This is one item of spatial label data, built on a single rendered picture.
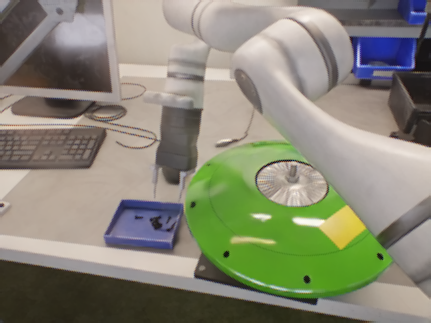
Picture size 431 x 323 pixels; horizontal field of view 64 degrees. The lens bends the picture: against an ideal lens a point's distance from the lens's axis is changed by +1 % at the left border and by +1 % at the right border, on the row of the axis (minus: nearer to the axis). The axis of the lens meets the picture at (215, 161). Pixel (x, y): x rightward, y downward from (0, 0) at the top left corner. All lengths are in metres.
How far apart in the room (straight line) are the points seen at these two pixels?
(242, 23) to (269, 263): 0.30
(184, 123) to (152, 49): 0.88
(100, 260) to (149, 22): 1.00
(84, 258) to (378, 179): 0.53
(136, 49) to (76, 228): 0.92
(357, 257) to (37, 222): 0.59
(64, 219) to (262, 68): 0.55
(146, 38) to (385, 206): 1.27
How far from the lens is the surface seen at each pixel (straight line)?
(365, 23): 1.20
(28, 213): 0.81
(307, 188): 0.50
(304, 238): 0.44
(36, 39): 0.56
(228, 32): 0.49
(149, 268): 0.63
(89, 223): 0.73
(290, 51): 0.34
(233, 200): 0.47
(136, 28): 1.46
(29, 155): 0.96
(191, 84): 0.61
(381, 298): 0.63
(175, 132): 0.62
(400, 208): 0.29
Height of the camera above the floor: 1.41
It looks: 37 degrees down
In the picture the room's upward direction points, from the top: 2 degrees counter-clockwise
